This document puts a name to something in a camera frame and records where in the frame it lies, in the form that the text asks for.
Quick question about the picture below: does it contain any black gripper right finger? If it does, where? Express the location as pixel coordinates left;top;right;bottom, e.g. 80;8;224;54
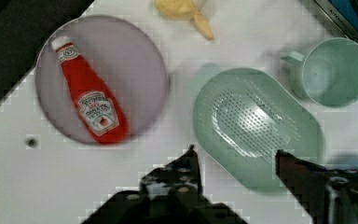
275;149;358;224

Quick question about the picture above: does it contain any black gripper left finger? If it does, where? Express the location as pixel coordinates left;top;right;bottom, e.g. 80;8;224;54
140;145;203;200

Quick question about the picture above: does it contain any green plastic strainer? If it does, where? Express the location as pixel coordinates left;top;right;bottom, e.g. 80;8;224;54
192;68;324;193

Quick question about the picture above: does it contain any red ketchup bottle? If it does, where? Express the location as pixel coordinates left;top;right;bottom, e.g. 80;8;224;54
51;36;130;145

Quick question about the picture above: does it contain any green plastic mug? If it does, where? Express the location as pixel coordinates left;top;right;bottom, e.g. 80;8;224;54
280;37;358;107

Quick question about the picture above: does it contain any purple round plate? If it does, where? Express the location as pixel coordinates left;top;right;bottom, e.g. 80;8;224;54
35;15;169;145

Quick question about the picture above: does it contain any peeled banana toy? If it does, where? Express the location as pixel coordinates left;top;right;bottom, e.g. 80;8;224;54
154;0;214;40

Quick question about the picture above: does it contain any silver toaster oven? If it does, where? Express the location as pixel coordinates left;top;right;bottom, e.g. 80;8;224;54
310;0;358;43

